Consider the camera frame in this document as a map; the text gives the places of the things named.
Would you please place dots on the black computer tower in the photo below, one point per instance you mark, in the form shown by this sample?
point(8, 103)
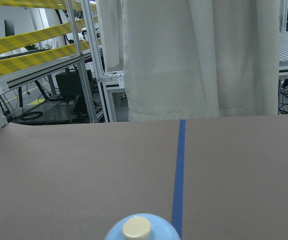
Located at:
point(69, 85)

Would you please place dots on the white curtain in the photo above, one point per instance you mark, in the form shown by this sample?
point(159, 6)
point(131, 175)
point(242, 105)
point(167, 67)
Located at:
point(194, 59)

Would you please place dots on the aluminium frame post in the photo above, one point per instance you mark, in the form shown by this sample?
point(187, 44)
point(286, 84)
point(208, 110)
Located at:
point(95, 55)

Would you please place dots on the yellow black barrier tape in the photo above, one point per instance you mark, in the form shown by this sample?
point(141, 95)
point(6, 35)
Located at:
point(14, 42)

